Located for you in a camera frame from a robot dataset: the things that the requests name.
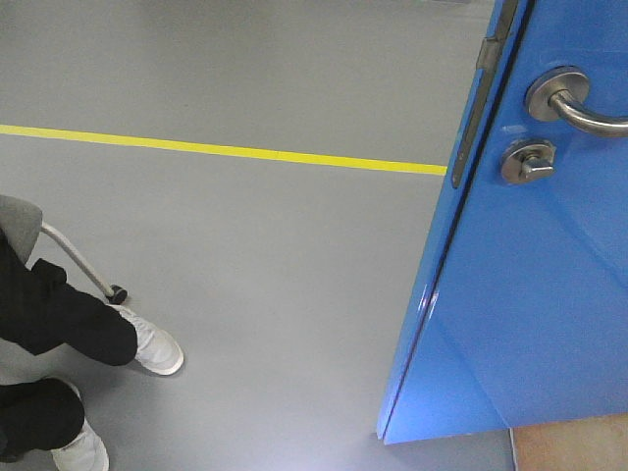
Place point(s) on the steel latch edge plate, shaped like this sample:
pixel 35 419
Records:
pixel 485 70

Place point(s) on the plywood base platform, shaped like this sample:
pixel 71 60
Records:
pixel 596 443

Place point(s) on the blue door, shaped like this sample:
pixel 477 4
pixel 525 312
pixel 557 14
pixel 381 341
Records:
pixel 518 315

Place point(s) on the white shoe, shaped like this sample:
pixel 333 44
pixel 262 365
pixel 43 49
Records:
pixel 157 351
pixel 76 446

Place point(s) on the steel thumb turn lock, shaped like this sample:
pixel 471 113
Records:
pixel 527 161

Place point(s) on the grey rolling chair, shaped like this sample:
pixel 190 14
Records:
pixel 113 293

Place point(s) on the steel door lever handle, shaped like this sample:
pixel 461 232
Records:
pixel 559 94

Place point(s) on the white shoe on left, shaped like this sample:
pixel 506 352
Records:
pixel 76 446

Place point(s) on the seated person in black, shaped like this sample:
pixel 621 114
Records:
pixel 40 311

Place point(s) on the white shoe on right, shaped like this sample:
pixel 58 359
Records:
pixel 157 351

